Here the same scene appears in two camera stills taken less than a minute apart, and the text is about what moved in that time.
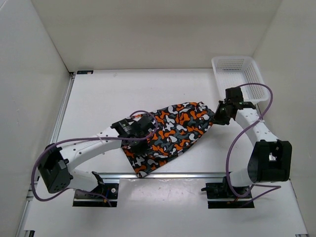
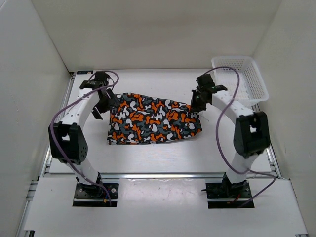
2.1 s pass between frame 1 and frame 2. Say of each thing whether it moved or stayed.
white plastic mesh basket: stayed
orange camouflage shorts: moved
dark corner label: stayed
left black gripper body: moved
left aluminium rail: stayed
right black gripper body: moved
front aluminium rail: stayed
